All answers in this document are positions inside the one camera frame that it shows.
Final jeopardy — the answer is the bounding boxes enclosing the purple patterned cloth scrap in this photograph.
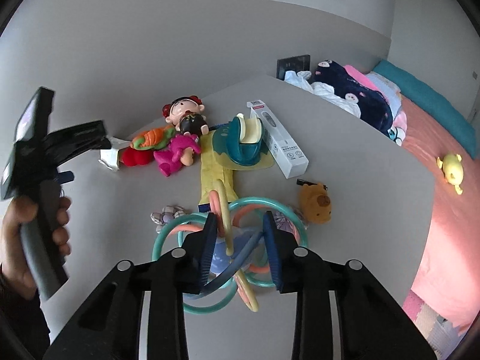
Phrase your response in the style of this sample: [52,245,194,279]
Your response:
[272,207,308,233]

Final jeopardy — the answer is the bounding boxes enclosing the colourful ring rattle toy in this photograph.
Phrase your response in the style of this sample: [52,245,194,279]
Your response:
[152,180,308,315]

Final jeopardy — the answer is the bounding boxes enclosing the grey patterned cloth flower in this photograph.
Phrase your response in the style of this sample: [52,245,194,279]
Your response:
[151,205,186,233]

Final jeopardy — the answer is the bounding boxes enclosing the orange carrot pumpkin toy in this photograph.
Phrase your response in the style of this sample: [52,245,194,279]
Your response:
[130,124,176,150]

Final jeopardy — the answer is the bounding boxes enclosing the red-bun doll figure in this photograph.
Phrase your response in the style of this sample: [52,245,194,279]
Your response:
[162,95,209,137]

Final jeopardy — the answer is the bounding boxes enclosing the person's left hand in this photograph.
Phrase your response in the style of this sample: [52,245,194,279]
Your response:
[0,195,73,301]

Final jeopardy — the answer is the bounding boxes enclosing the brown capybara plush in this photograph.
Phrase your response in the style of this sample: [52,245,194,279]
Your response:
[296,179,332,224]

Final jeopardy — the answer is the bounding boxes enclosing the crumpled silver foil wrapper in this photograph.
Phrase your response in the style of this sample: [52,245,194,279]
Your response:
[98,136,130,172]

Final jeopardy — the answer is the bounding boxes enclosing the white thermometer box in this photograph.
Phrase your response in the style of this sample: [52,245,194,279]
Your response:
[247,100,309,179]

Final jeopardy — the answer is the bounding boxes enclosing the yellow tissue pack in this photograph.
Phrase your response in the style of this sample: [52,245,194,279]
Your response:
[197,131,240,213]

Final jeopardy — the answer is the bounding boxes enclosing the red plush toy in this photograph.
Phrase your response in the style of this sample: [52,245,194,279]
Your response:
[120,147,154,167]

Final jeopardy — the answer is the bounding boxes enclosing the pink plastic toy figure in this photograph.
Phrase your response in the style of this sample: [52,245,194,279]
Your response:
[154,135,202,177]

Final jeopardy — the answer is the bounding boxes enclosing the white crumpled cloth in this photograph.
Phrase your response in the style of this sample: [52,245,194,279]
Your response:
[284,70,361,119]

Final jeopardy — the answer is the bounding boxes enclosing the pink folded clothes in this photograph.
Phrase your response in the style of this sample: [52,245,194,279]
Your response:
[344,65,408,146]

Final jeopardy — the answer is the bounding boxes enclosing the navy patterned blanket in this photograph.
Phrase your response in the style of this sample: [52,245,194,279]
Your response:
[314,60,393,136]

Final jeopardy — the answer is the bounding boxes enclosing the pink bed sheet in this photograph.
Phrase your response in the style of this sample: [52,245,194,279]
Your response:
[402,97,479,329]

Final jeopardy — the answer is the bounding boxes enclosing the yellow plush duck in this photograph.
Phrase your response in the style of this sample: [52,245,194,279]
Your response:
[436,154,464,195]

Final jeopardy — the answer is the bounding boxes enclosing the teal pillow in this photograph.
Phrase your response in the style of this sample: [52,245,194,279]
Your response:
[373,59,477,159]

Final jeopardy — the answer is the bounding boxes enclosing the black wall socket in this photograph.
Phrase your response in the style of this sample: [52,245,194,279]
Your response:
[276,55,311,80]

